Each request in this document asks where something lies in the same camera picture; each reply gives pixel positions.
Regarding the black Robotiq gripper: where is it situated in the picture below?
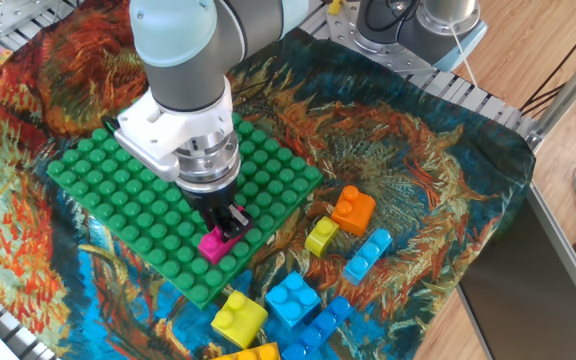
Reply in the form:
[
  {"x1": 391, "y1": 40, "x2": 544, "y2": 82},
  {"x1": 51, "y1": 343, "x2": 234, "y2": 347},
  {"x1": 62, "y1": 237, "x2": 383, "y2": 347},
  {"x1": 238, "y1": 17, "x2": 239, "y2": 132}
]
[{"x1": 182, "y1": 182, "x2": 254, "y2": 241}]

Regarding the pink three-stud block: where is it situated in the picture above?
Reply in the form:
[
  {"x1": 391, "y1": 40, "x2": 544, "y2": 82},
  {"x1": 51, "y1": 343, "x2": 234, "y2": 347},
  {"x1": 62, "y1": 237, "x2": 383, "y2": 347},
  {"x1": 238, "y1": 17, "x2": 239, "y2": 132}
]
[{"x1": 197, "y1": 219, "x2": 255, "y2": 266}]

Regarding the green studded baseplate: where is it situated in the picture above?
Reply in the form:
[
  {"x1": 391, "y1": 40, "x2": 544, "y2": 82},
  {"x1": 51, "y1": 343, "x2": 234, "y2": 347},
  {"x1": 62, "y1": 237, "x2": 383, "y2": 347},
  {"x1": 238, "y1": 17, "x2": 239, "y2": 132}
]
[{"x1": 46, "y1": 112, "x2": 325, "y2": 310}]

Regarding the small yellow-green one-stud block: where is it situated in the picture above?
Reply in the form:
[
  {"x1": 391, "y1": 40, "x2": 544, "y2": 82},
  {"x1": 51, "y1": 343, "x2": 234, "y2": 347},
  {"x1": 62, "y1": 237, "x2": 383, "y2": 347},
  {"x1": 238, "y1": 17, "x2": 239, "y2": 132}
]
[{"x1": 303, "y1": 215, "x2": 342, "y2": 258}]

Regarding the light blue four-stud square block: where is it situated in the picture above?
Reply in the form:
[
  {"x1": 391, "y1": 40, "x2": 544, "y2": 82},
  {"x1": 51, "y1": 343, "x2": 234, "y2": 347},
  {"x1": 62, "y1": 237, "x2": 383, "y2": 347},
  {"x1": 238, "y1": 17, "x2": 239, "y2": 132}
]
[{"x1": 264, "y1": 270, "x2": 322, "y2": 329}]

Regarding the large yellow-green two-stud block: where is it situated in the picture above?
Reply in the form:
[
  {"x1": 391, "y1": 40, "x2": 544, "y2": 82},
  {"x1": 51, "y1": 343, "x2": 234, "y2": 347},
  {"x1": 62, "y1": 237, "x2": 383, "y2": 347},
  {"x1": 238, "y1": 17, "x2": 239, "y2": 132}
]
[{"x1": 210, "y1": 290, "x2": 270, "y2": 350}]

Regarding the orange two-stud block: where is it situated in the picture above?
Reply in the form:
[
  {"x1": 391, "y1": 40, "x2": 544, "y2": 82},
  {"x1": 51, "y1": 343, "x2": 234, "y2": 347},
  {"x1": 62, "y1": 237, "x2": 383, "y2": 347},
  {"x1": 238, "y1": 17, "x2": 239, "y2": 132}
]
[{"x1": 330, "y1": 184, "x2": 377, "y2": 238}]

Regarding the yellow-orange four-stud block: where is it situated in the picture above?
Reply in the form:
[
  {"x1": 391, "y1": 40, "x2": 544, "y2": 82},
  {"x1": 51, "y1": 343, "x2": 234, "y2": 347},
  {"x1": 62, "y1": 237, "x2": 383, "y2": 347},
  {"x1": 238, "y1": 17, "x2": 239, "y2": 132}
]
[{"x1": 210, "y1": 341, "x2": 282, "y2": 360}]

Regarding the dark blue four-stud block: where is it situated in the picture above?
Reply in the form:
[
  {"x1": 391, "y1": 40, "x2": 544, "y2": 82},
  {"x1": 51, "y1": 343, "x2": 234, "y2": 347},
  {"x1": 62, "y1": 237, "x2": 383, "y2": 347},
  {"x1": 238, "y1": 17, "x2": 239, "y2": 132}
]
[{"x1": 280, "y1": 294, "x2": 354, "y2": 360}]

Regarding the light blue three-stud block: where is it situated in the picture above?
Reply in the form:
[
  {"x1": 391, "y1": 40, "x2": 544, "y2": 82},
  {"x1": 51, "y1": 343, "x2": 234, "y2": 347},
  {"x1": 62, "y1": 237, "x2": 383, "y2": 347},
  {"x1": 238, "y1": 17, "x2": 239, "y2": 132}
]
[{"x1": 342, "y1": 227, "x2": 394, "y2": 287}]

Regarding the sunflower painting print cloth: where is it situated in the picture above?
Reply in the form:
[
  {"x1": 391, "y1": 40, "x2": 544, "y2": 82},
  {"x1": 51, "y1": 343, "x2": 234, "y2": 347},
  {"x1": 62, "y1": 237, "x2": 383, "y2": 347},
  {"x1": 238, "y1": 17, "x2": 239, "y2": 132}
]
[{"x1": 0, "y1": 0, "x2": 537, "y2": 360}]

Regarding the silver robot mounting plate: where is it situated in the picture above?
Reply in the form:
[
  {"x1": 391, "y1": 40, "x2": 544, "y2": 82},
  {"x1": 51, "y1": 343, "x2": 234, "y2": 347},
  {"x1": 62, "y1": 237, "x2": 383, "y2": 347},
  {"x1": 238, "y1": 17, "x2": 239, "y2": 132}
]
[{"x1": 325, "y1": 2, "x2": 444, "y2": 77}]

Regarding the thin white rod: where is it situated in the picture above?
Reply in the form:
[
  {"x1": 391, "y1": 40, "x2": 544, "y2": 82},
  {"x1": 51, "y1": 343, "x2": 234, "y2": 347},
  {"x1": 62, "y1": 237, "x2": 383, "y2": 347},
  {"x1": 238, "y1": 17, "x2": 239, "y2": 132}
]
[{"x1": 448, "y1": 24, "x2": 478, "y2": 89}]

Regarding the dark flat panel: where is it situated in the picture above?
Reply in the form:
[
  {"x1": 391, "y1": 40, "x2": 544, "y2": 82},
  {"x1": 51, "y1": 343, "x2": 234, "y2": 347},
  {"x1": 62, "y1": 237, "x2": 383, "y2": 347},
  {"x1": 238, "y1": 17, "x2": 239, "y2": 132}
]
[{"x1": 456, "y1": 187, "x2": 576, "y2": 360}]

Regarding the aluminium frame rail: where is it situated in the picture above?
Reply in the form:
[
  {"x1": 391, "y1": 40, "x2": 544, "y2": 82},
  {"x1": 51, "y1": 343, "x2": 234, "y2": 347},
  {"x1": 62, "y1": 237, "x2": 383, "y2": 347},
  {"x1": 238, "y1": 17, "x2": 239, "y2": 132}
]
[{"x1": 525, "y1": 44, "x2": 576, "y2": 151}]

